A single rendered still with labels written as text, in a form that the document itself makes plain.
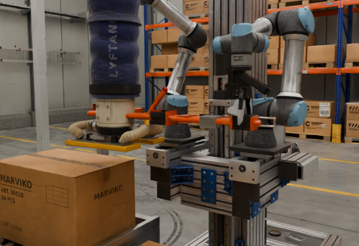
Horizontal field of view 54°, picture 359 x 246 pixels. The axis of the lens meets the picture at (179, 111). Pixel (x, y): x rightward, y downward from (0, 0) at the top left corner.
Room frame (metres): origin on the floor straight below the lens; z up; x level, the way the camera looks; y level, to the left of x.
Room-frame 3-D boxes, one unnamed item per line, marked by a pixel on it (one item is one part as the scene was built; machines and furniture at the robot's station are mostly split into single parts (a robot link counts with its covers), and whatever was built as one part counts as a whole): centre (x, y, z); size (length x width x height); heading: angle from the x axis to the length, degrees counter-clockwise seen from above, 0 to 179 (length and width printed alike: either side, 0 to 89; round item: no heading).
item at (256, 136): (1.69, -0.39, 1.09); 0.15 x 0.15 x 0.10
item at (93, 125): (1.58, 0.29, 1.14); 0.34 x 0.25 x 0.06; 61
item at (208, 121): (1.35, -0.12, 1.19); 0.07 x 0.07 x 0.04; 61
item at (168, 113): (1.46, 0.07, 1.20); 0.10 x 0.08 x 0.06; 151
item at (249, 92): (1.31, -0.22, 1.34); 0.09 x 0.08 x 0.12; 61
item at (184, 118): (1.59, 0.05, 1.20); 0.93 x 0.30 x 0.04; 61
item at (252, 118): (1.28, -0.24, 1.20); 0.08 x 0.07 x 0.05; 61
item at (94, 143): (1.50, 0.33, 1.10); 0.34 x 0.10 x 0.05; 61
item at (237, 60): (1.30, -0.23, 1.42); 0.08 x 0.08 x 0.05
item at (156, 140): (1.66, 0.24, 1.10); 0.34 x 0.10 x 0.05; 61
